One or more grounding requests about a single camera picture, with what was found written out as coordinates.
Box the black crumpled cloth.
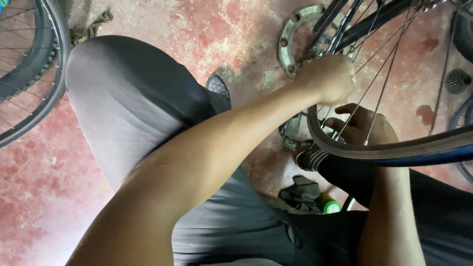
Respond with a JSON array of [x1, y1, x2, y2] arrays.
[[278, 175, 323, 215]]

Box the black bicycle frame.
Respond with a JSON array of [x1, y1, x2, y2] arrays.
[[334, 0, 420, 52]]

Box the person's black striped shoe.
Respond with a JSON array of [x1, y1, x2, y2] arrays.
[[295, 147, 335, 173]]

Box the grey metal bracket part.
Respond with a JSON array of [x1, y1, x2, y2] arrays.
[[278, 112, 315, 151]]

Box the person's grey trousers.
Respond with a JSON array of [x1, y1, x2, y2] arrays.
[[65, 35, 473, 266]]

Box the person's right hand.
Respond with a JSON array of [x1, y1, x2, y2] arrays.
[[324, 103, 400, 146]]

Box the spoked bicycle wheel with tyre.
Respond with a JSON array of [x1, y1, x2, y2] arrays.
[[306, 0, 473, 167]]

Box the person's left hand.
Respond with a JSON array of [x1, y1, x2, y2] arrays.
[[296, 55, 357, 107]]

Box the dark bicycle cassette sprocket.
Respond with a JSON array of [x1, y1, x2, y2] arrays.
[[444, 68, 472, 95]]

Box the green capped bottle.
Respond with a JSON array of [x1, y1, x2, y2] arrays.
[[319, 193, 342, 215]]

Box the knobby tyre bicycle wheel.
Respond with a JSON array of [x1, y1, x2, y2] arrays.
[[0, 0, 71, 149]]

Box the black rubber tyre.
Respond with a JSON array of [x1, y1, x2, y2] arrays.
[[452, 7, 473, 64]]

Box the person's black dotted shoe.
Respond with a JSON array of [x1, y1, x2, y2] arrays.
[[205, 74, 232, 103]]

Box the thin metal rod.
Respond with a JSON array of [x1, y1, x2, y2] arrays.
[[429, 15, 460, 136]]

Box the grey metal ring with holes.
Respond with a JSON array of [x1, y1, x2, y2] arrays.
[[277, 4, 348, 79]]

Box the dirty olive rag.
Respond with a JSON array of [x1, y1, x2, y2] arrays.
[[69, 9, 114, 47]]

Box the thin bicycle wheel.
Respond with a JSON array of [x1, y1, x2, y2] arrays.
[[447, 95, 473, 185]]

